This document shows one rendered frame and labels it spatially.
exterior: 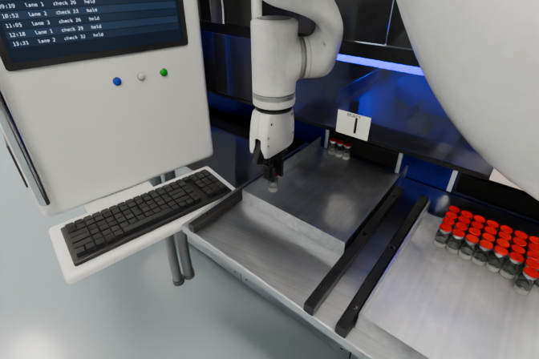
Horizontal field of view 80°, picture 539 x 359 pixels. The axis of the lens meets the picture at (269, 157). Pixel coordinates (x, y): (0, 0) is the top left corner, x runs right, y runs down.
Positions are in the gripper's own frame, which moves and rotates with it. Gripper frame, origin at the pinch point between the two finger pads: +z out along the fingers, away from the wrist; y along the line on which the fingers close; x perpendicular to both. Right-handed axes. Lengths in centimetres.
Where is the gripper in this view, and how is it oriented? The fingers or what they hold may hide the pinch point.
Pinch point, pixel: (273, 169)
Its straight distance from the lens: 71.7
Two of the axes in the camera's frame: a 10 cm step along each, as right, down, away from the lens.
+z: 0.0, 8.6, 5.1
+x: 7.7, 3.3, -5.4
